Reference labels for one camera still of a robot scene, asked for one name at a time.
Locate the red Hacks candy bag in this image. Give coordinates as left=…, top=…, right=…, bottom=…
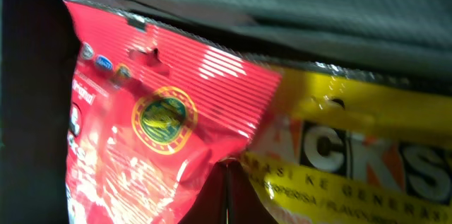
left=64, top=0, right=281, bottom=224

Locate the dark green box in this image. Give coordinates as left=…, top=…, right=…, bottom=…
left=1, top=0, right=451, bottom=223

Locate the yellow Hacks candy bag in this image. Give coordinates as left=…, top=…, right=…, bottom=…
left=240, top=66, right=451, bottom=223

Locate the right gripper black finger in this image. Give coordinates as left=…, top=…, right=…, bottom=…
left=179, top=160, right=277, bottom=224

